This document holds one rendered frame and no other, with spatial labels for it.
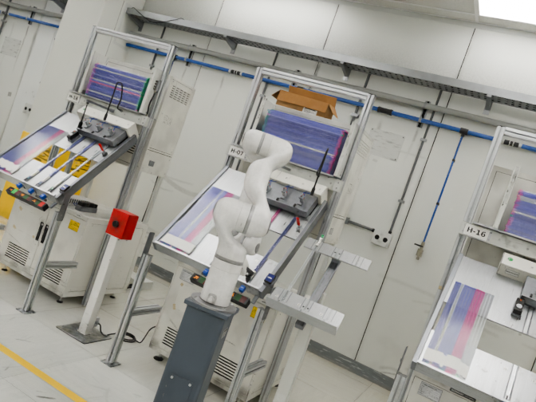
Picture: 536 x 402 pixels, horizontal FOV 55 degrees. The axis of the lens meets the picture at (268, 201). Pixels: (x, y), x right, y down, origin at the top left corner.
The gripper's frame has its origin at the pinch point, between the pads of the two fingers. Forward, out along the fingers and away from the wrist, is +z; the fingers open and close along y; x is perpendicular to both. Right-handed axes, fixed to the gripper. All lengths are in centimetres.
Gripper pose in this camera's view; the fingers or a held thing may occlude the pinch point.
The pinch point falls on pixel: (240, 276)
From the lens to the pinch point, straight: 249.4
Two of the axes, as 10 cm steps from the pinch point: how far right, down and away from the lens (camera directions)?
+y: 8.5, 3.2, -4.1
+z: 0.7, 7.2, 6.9
